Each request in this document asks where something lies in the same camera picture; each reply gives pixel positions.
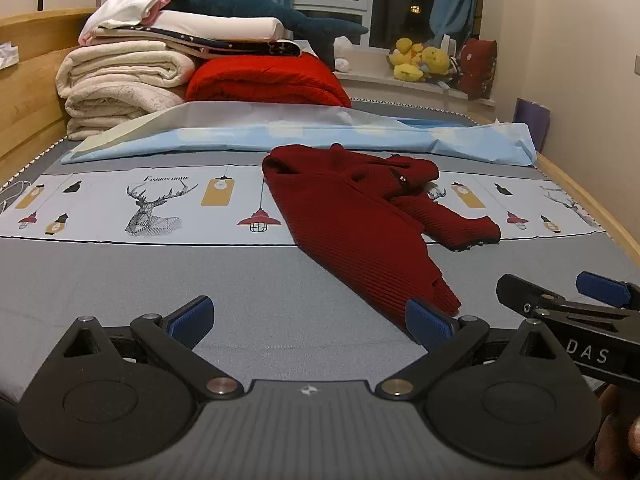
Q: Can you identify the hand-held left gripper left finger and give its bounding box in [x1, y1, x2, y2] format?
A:
[60, 295, 238, 401]

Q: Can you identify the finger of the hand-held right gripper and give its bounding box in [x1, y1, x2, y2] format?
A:
[576, 271, 640, 311]
[496, 274, 576, 317]

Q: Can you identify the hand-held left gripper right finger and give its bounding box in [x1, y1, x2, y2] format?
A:
[375, 299, 576, 401]

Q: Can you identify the dark red knit sweater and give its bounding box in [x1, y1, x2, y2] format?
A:
[262, 143, 502, 333]

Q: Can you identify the person's right hand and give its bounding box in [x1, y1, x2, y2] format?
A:
[585, 385, 640, 480]

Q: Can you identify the purple box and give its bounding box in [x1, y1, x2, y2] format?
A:
[515, 98, 551, 153]

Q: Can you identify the light blue duvet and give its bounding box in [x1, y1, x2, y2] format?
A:
[61, 101, 538, 167]

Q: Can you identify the dark red bag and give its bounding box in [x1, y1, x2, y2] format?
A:
[457, 37, 499, 101]

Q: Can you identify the yellow plush toy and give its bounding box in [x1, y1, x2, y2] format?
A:
[388, 37, 426, 82]
[420, 46, 452, 78]

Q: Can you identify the cream folded blanket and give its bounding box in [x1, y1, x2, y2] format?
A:
[55, 40, 198, 142]

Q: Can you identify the white windowsill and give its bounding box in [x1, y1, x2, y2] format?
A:
[332, 45, 496, 111]

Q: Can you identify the red folded blanket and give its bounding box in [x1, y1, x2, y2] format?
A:
[185, 54, 352, 109]

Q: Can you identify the dark patterned folded cloth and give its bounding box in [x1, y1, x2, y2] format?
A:
[165, 35, 302, 60]

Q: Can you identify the wooden headboard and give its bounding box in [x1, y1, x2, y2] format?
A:
[0, 7, 96, 173]

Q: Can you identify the white crumpled cloth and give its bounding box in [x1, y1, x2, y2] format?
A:
[332, 36, 353, 72]

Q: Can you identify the teal shark plush toy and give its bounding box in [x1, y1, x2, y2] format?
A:
[167, 0, 369, 72]

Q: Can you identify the pink and white cloth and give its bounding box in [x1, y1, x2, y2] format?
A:
[78, 0, 173, 45]

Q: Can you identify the wooden bed side rail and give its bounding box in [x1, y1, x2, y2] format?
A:
[467, 110, 640, 261]

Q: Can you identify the white cable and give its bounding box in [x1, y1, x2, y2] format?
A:
[0, 180, 31, 211]

